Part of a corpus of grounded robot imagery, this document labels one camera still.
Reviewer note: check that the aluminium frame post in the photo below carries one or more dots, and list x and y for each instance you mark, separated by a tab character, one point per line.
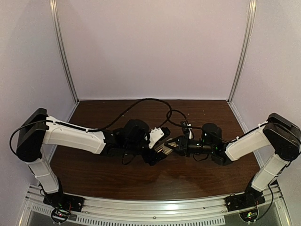
251	14
61	49

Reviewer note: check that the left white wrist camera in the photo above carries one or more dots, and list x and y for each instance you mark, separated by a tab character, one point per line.
155	135

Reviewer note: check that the front aluminium rail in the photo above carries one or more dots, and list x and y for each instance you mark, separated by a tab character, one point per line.
208	211

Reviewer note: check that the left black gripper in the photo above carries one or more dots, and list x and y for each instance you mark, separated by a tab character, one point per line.
153	155

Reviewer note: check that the grey remote control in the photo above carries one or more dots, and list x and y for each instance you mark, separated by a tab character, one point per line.
162	151

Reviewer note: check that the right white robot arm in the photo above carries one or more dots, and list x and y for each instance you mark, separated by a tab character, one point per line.
276	131

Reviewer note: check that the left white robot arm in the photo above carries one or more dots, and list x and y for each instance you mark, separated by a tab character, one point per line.
135	138

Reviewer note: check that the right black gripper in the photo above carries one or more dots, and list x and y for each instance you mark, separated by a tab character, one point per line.
183	146

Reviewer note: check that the left aluminium frame post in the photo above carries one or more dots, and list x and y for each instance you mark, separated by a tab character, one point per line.
61	49

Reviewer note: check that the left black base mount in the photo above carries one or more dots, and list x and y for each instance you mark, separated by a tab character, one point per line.
63	205

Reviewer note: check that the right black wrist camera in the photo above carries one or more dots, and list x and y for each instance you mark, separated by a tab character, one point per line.
187	131

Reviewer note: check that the right aluminium frame post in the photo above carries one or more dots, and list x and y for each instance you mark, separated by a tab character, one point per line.
251	14

